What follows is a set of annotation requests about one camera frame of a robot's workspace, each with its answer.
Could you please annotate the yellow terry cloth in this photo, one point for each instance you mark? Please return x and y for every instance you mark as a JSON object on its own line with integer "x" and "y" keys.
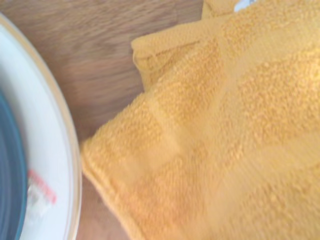
{"x": 212, "y": 125}

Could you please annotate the white plate with tan rim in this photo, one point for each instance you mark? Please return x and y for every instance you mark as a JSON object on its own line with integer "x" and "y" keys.
{"x": 50, "y": 125}

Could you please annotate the red and white price sticker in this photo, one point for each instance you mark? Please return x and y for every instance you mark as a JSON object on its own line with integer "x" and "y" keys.
{"x": 42, "y": 187}

